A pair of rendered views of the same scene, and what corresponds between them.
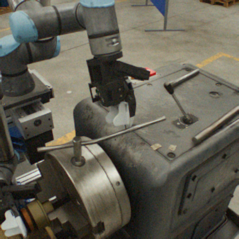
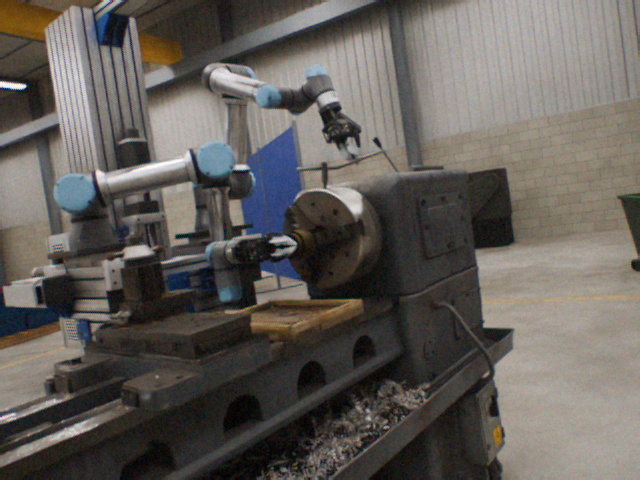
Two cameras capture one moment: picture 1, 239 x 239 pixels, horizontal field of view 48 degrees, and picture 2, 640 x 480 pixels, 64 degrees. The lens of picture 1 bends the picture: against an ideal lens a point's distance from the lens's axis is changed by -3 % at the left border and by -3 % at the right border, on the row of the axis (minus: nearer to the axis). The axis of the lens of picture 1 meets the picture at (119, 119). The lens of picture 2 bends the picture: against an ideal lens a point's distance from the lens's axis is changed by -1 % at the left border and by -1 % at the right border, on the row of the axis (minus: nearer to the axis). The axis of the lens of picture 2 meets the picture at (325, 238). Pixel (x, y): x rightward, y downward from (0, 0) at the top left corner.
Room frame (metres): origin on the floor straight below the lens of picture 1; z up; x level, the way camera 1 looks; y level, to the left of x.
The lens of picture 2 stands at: (-1.06, 0.54, 1.17)
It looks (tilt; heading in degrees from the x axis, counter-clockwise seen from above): 3 degrees down; 346
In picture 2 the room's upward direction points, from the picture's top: 8 degrees counter-clockwise
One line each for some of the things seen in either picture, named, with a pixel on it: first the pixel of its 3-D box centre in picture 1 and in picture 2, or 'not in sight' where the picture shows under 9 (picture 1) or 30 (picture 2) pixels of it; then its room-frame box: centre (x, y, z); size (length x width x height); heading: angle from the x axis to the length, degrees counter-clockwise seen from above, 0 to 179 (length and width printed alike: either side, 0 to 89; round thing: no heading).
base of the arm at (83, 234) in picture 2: not in sight; (92, 231); (0.76, 0.85, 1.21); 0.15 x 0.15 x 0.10
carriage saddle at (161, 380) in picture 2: not in sight; (152, 360); (0.14, 0.67, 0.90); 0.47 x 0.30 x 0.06; 37
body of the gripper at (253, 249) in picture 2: (0, 201); (255, 249); (0.49, 0.36, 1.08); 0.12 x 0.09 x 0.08; 36
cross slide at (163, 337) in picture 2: not in sight; (163, 331); (0.18, 0.64, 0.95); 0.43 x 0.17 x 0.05; 37
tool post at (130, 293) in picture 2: not in sight; (143, 279); (0.23, 0.67, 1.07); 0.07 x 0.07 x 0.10; 37
